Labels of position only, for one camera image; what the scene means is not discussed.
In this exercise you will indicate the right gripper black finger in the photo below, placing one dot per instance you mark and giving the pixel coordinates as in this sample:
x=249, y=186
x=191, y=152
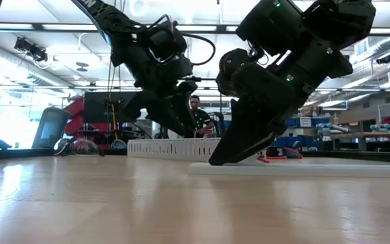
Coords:
x=242, y=139

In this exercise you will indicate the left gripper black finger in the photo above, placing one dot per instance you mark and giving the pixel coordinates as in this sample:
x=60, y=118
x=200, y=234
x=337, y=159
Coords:
x=171, y=117

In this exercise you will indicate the white duct cover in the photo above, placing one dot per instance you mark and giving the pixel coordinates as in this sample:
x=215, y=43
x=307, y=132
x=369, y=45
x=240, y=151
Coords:
x=300, y=169

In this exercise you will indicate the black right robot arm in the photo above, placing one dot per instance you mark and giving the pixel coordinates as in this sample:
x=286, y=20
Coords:
x=317, y=34

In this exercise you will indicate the person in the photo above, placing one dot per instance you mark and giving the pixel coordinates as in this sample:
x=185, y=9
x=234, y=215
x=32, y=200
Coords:
x=200, y=118

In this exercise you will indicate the black bar stand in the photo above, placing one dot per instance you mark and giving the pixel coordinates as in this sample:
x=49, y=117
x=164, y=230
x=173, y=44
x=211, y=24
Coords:
x=201, y=79

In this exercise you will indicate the gray pipes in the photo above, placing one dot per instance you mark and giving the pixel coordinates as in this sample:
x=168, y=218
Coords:
x=384, y=127
x=330, y=128

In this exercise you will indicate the black monitor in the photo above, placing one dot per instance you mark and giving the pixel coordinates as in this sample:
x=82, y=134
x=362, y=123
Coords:
x=100, y=105

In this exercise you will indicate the red machine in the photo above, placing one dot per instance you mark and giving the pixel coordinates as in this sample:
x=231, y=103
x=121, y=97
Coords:
x=76, y=122

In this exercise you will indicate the wooden workbench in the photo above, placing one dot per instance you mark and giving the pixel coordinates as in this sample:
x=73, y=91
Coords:
x=371, y=134

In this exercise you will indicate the gray office chair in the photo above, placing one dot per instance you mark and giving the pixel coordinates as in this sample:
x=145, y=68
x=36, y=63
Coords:
x=51, y=127

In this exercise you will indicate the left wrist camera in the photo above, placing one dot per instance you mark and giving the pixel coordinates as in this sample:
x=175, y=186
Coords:
x=166, y=39

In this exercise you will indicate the black ceiling-mounted camera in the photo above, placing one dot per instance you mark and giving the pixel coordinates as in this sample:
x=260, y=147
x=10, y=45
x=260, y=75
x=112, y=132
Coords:
x=30, y=50

